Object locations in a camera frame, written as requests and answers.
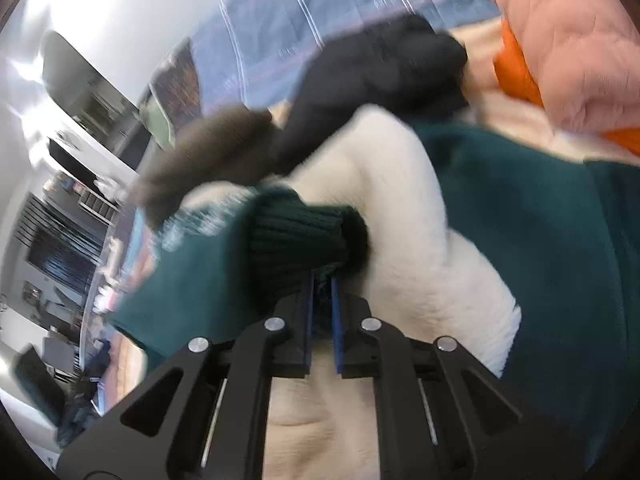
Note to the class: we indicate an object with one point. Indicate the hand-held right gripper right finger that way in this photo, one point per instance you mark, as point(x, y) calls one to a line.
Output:
point(335, 321)

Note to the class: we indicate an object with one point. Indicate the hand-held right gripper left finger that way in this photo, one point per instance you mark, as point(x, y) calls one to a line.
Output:
point(307, 321)

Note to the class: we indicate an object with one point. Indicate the dark green fleece-lined hoodie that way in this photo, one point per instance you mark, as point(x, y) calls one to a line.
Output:
point(525, 220)

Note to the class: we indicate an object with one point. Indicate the grey cloth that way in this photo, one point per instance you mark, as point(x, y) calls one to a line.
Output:
point(200, 160)

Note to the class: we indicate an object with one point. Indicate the dark cloth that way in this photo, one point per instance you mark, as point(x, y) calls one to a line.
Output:
point(380, 80)

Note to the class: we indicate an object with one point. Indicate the green pillow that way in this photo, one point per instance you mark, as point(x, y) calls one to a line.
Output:
point(157, 122)

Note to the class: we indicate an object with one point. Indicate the pink plush blanket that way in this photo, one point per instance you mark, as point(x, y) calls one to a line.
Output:
point(510, 115)

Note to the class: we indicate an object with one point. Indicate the brown printed cloth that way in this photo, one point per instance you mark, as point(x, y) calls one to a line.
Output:
point(172, 77)

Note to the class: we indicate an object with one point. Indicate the blue plaid quilt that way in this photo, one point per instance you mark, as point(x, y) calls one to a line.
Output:
point(300, 25)

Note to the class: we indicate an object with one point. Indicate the orange puffer jacket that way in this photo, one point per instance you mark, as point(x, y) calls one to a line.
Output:
point(517, 75)

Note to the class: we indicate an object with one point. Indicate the pink quilted blanket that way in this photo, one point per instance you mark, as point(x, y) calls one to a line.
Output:
point(565, 35)

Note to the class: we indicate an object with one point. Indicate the arched wall mirror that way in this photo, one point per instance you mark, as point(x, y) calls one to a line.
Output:
point(80, 80)

